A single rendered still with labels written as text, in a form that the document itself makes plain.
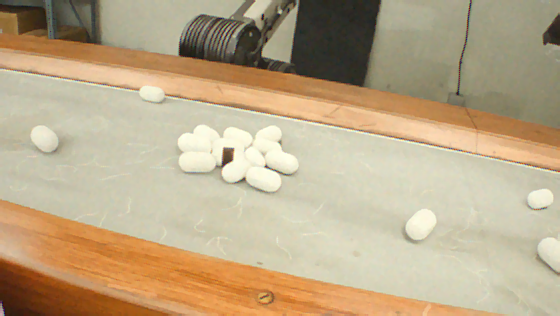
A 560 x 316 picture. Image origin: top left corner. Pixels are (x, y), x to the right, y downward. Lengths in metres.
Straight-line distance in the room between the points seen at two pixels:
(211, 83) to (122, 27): 2.43
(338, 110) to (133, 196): 0.29
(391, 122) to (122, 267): 0.39
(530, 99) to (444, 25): 0.65
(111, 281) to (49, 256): 0.05
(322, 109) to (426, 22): 1.92
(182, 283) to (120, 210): 0.12
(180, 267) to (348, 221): 0.16
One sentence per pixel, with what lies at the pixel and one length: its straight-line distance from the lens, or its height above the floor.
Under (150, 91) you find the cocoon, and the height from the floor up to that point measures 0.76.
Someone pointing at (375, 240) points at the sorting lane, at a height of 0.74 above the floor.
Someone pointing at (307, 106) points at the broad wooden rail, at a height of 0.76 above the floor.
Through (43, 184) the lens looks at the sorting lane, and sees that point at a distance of 0.42.
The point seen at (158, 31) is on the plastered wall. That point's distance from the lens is 2.86.
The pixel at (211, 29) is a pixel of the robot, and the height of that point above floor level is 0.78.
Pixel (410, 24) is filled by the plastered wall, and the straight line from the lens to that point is 2.45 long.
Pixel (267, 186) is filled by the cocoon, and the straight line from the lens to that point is 0.39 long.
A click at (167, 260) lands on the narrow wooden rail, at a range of 0.28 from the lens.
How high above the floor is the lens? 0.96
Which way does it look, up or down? 29 degrees down
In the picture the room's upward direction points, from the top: 8 degrees clockwise
